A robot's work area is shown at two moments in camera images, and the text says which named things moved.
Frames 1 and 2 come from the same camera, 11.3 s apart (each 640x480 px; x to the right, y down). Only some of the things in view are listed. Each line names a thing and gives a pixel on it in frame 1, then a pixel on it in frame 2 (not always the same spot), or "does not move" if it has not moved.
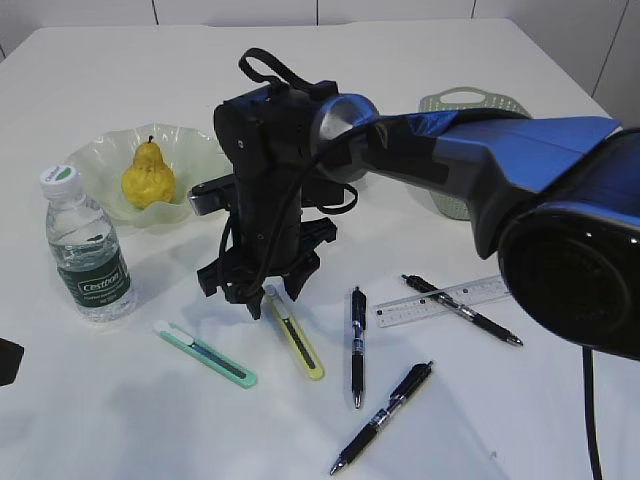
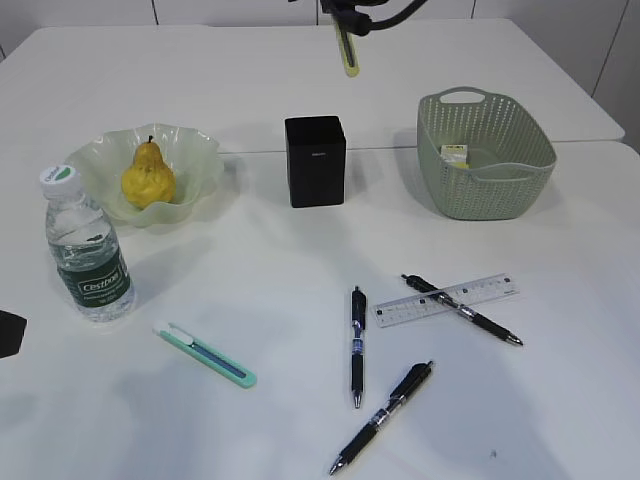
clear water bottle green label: [86, 248] does not move
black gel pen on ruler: [487, 323] does not move
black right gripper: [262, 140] → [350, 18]
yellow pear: [149, 180] does not move
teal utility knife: [204, 354] does not move
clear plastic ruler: [424, 305] does not move
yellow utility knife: [295, 335] → [349, 48]
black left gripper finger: [11, 355] → [11, 332]
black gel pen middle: [358, 328] does not move
